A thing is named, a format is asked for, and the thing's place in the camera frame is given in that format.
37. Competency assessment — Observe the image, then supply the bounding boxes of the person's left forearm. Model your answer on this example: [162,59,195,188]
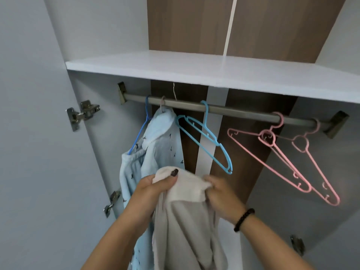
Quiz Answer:
[82,211,154,270]

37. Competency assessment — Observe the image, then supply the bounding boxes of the person's right hand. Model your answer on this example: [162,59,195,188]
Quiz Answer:
[202,175,248,226]

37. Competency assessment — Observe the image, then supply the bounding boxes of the light blue patterned pajama top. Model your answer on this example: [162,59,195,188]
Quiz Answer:
[140,107,185,177]

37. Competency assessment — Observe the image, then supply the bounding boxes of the white wardrobe shelf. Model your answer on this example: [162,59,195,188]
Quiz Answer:
[65,50,360,104]

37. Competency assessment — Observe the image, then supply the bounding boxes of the person's right forearm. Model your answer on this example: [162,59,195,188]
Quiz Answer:
[236,215,315,270]

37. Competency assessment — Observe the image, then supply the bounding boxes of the dark blue wire hanger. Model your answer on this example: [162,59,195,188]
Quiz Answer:
[128,95,152,155]

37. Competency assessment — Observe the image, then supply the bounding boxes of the beige fleece garment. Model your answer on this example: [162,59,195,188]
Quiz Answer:
[152,166,228,270]

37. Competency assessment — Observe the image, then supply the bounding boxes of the black bead bracelet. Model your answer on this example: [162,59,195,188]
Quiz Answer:
[234,208,255,233]

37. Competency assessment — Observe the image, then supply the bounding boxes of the light blue plastic hanger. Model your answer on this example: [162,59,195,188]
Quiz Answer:
[176,100,233,175]

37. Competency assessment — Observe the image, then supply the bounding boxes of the person's left hand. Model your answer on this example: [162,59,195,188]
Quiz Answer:
[125,168,179,222]

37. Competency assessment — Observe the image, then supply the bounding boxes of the metal door hinge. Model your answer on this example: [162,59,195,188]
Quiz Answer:
[290,235,306,257]
[66,100,101,132]
[103,190,122,218]

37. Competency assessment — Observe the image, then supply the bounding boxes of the white wardrobe door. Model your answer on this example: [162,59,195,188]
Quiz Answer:
[0,0,124,270]

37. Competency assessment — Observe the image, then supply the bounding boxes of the grey metal closet rod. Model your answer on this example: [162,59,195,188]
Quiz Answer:
[124,93,335,132]

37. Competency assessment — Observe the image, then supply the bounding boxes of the metal rod bracket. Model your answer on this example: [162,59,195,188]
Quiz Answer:
[117,82,128,105]
[323,111,350,139]

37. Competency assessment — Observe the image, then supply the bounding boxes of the light blue patterned pajama pants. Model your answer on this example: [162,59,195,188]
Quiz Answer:
[119,147,155,270]

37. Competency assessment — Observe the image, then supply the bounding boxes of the pink plastic hanger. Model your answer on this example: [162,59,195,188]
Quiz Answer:
[291,118,341,207]
[227,112,313,193]

